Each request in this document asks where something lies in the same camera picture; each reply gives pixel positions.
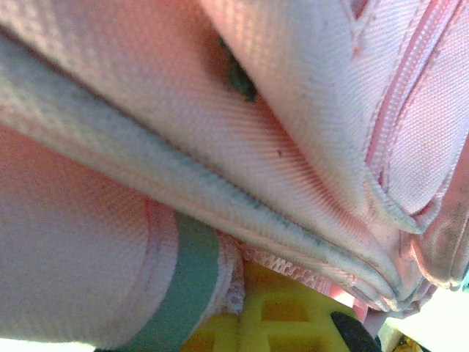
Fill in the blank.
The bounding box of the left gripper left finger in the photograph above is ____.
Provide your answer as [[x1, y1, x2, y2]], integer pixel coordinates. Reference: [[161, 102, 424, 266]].
[[181, 313, 241, 352]]

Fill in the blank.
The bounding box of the pink student backpack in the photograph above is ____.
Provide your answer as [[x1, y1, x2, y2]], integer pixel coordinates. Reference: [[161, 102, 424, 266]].
[[0, 0, 469, 349]]

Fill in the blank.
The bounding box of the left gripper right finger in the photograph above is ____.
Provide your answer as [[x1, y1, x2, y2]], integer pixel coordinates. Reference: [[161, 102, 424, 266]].
[[240, 260, 382, 352]]

